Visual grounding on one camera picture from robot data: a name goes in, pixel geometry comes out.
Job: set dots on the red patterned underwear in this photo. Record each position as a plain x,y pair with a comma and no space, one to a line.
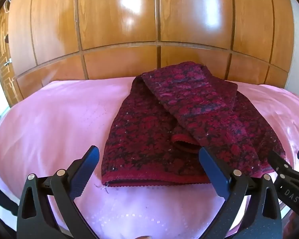
149,129

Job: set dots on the carved wooden door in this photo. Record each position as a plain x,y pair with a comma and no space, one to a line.
5,79

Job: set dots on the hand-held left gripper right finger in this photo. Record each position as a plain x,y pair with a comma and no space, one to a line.
213,171

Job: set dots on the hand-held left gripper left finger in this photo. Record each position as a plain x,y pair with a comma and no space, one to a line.
86,169

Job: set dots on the wooden wardrobe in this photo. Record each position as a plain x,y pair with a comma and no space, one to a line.
114,29

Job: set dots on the pink bed sheet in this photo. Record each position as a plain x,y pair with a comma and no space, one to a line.
52,129

